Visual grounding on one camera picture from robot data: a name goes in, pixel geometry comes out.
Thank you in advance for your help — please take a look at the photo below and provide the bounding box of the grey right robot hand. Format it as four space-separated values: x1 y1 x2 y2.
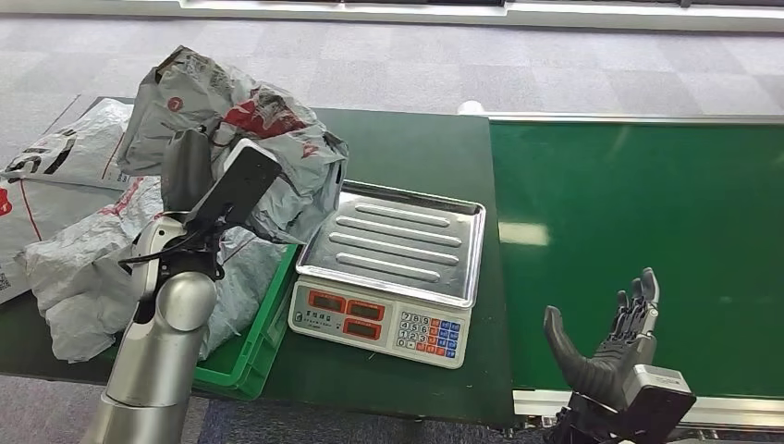
543 267 661 411

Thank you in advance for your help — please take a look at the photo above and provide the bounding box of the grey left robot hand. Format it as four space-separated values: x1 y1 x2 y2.
160 127 214 213

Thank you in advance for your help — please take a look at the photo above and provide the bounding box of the grey mailer bag red logo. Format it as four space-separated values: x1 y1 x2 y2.
116 45 349 246

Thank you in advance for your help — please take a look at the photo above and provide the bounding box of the green conveyor belt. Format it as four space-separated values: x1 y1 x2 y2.
487 113 784 430

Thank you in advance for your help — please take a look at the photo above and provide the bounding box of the grey mailer bag black print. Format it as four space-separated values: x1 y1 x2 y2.
0 97 136 191

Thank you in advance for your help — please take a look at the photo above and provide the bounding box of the grey mailer bag red line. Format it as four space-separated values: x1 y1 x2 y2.
197 225 290 361

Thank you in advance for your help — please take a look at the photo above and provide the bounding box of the flat grey mailer bag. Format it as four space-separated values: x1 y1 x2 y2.
0 179 122 306

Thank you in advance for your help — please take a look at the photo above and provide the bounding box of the green plastic bin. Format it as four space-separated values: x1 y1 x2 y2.
101 243 300 402

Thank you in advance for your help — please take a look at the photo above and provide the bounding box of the dark green table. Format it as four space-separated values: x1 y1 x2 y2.
0 94 517 429

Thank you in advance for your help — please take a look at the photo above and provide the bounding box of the electronic scale steel tray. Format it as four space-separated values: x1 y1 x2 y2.
288 180 487 370

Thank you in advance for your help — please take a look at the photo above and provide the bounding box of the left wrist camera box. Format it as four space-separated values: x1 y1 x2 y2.
183 138 284 231

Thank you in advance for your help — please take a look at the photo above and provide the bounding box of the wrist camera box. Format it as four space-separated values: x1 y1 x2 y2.
617 364 698 444
183 138 284 231

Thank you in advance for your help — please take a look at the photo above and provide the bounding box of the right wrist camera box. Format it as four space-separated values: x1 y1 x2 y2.
617 364 698 444

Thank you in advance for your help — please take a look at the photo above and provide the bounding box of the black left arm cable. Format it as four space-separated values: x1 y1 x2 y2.
118 225 216 268

